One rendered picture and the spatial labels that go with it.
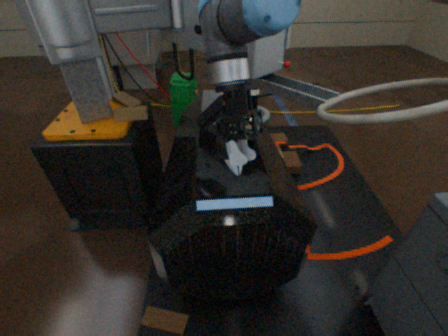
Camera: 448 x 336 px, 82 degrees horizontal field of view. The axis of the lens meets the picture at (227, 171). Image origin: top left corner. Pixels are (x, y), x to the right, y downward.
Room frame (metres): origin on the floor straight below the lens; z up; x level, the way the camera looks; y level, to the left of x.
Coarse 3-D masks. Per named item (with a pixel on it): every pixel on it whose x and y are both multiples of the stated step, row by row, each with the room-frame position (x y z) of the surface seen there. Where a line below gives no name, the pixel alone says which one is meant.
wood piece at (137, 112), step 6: (120, 108) 1.54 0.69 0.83; (126, 108) 1.54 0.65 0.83; (132, 108) 1.54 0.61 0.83; (138, 108) 1.54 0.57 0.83; (144, 108) 1.54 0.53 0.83; (114, 114) 1.46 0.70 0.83; (120, 114) 1.46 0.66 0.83; (126, 114) 1.47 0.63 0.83; (132, 114) 1.47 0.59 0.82; (138, 114) 1.48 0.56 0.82; (144, 114) 1.49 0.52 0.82; (120, 120) 1.46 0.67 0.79; (126, 120) 1.47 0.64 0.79; (132, 120) 1.47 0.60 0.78
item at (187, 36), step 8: (184, 0) 1.64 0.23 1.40; (192, 0) 1.59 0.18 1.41; (184, 8) 1.65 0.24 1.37; (192, 8) 1.59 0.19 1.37; (184, 16) 1.65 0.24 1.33; (192, 16) 1.60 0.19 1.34; (184, 24) 1.66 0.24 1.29; (192, 24) 1.60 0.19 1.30; (200, 24) 1.55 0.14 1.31; (168, 32) 1.80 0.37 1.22; (176, 32) 1.74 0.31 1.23; (184, 32) 1.67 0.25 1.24; (192, 32) 1.60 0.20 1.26; (200, 32) 1.55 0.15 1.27; (168, 40) 1.83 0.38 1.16; (176, 40) 1.74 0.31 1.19; (184, 40) 1.67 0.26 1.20; (192, 40) 1.61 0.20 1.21; (200, 40) 1.55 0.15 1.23; (192, 48) 1.63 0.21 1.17; (200, 48) 1.56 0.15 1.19
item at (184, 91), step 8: (176, 72) 2.96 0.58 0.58; (184, 72) 2.95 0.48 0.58; (176, 80) 2.84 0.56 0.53; (184, 80) 2.83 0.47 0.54; (192, 80) 2.85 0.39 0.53; (176, 88) 2.80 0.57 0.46; (184, 88) 2.78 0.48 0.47; (192, 88) 2.79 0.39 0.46; (176, 96) 2.77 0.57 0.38; (184, 96) 2.75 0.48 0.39; (192, 96) 2.77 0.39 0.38; (176, 104) 2.75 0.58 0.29; (184, 104) 2.73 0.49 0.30; (176, 112) 2.74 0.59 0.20; (176, 120) 2.73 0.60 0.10
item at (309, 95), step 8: (248, 80) 1.32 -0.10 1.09; (256, 80) 1.28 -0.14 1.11; (264, 80) 1.25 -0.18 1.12; (272, 80) 1.35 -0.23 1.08; (280, 80) 1.31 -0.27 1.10; (288, 80) 1.27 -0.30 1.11; (296, 80) 1.24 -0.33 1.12; (256, 88) 1.28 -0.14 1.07; (264, 88) 1.24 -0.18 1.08; (272, 88) 1.21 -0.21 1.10; (280, 88) 1.17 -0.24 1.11; (288, 88) 1.14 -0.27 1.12; (296, 88) 1.23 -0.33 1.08; (304, 88) 1.20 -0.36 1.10; (312, 88) 1.17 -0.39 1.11; (320, 88) 1.14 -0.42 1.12; (280, 96) 1.17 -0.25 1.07; (288, 96) 1.13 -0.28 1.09; (296, 96) 1.10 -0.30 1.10; (304, 96) 1.07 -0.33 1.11; (312, 96) 1.05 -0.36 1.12; (320, 96) 1.13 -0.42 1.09; (328, 96) 1.11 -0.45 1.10; (304, 104) 1.07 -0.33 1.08; (312, 104) 1.04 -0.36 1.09
